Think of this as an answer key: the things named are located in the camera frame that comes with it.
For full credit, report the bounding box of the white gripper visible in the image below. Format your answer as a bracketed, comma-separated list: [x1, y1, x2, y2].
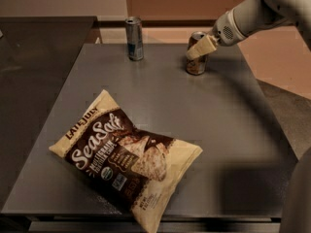
[187, 10, 246, 60]

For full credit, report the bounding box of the orange soda can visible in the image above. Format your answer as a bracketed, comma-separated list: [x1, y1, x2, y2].
[186, 31, 208, 76]

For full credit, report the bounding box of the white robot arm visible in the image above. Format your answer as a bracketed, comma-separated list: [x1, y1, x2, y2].
[187, 0, 311, 233]

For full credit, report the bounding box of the slim silver blue can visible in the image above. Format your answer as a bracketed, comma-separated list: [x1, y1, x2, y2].
[125, 17, 144, 61]

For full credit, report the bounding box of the sea salt chips bag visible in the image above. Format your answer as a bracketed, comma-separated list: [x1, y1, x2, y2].
[50, 90, 202, 233]

